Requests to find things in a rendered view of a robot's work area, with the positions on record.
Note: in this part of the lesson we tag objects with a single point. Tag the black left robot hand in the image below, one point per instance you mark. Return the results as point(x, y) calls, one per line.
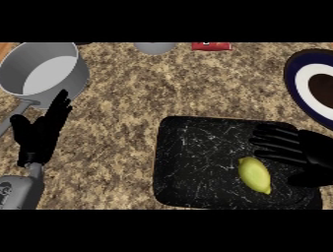
point(41, 134)

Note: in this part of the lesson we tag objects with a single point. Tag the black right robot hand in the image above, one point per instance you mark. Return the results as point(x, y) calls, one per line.
point(314, 154)

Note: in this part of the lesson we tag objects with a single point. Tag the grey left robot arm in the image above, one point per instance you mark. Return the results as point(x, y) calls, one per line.
point(17, 192)

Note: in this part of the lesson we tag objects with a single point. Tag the yellow-green lemon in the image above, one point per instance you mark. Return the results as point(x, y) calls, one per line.
point(255, 175)

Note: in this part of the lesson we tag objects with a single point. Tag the blue white brown plate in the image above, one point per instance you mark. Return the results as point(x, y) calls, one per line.
point(326, 90)

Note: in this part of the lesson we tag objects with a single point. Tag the black marbled tray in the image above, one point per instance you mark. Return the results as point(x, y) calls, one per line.
point(208, 164)

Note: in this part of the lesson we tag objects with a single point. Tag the grey round object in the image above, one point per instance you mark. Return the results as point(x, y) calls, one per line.
point(155, 47)

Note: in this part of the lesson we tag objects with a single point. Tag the red packet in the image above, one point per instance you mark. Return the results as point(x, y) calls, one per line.
point(212, 46)

